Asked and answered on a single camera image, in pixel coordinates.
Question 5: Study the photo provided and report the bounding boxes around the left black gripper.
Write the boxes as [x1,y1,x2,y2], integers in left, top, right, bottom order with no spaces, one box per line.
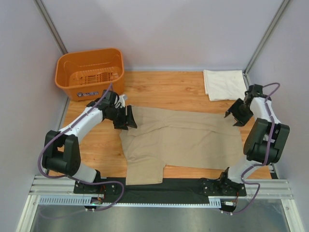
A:
[106,105,137,131]

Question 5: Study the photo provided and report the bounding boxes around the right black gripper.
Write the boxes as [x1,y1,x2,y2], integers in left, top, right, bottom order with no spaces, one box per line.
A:
[225,99,253,128]

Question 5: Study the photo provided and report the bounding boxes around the beige t shirt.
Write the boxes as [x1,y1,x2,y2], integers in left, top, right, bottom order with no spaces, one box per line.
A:
[120,106,243,185]

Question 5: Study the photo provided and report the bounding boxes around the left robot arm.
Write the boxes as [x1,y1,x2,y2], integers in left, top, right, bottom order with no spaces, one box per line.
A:
[37,89,137,194]

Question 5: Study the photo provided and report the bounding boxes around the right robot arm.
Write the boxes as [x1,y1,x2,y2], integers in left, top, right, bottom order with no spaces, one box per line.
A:
[217,84,290,195]

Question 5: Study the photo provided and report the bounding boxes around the folded white t shirt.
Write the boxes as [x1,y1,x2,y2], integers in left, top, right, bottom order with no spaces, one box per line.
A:
[203,70,247,102]

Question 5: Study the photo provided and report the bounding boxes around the orange plastic basket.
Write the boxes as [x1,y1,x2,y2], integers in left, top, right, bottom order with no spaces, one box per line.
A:
[55,48,125,102]

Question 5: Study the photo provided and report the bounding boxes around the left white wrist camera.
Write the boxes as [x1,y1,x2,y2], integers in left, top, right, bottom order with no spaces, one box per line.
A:
[116,94,128,108]

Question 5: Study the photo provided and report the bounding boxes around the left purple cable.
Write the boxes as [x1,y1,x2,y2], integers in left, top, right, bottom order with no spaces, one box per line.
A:
[38,83,125,213]

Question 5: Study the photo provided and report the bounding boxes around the slotted aluminium cable duct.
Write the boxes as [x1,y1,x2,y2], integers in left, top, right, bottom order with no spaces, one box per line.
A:
[38,197,222,208]

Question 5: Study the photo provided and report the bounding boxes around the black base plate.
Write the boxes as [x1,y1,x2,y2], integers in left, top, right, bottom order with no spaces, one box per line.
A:
[73,177,247,204]

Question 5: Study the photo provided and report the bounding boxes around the right aluminium frame post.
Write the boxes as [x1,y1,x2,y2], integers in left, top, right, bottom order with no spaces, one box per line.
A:
[244,0,292,77]

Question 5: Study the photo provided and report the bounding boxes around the aluminium frame post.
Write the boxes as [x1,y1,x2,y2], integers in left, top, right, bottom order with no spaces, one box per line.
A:
[34,0,68,55]
[244,0,292,77]

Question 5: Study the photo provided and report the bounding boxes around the left aluminium frame post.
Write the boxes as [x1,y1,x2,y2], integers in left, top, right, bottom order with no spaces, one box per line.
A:
[34,0,68,55]

